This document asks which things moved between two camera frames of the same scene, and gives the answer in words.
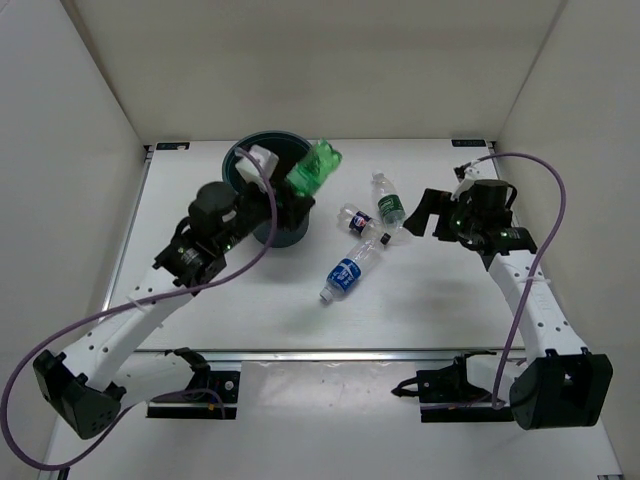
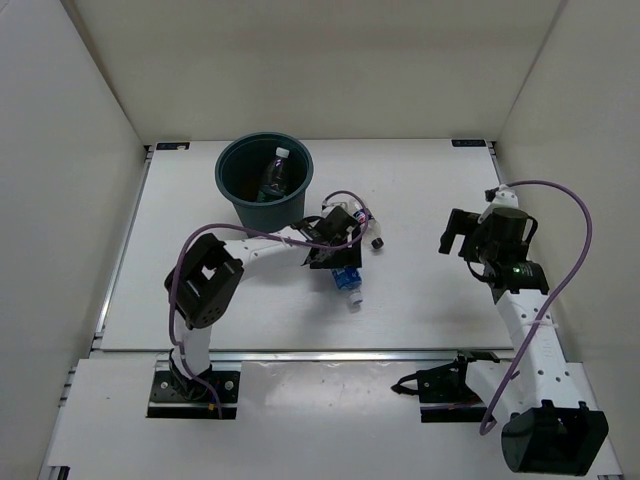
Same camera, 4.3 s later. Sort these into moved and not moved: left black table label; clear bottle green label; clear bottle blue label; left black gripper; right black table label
Moved: left black gripper; clear bottle green label; clear bottle blue label
Not moved: left black table label; right black table label
